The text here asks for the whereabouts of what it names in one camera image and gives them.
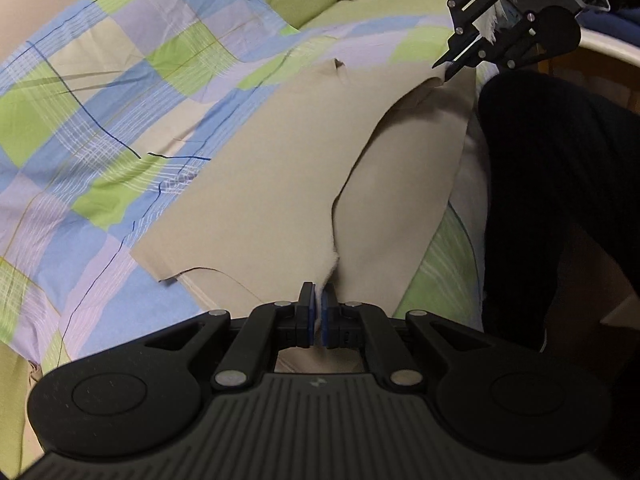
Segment dark blue cloth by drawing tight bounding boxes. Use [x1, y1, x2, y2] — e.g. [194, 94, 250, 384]
[577, 9, 640, 47]

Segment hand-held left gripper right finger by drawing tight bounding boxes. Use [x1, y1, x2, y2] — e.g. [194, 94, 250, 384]
[322, 284, 489, 391]

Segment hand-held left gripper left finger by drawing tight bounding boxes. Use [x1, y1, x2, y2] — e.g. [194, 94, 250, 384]
[144, 282, 319, 391]

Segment person's leg in black pants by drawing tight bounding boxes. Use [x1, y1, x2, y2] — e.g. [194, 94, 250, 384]
[476, 70, 640, 361]

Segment beige cloth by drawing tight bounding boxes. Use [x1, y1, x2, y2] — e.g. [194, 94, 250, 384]
[131, 57, 482, 377]

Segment checked blue green blanket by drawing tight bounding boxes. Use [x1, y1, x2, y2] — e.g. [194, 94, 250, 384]
[0, 0, 488, 376]

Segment cream bed frame edge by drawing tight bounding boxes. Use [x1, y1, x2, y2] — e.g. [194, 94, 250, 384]
[575, 26, 640, 68]

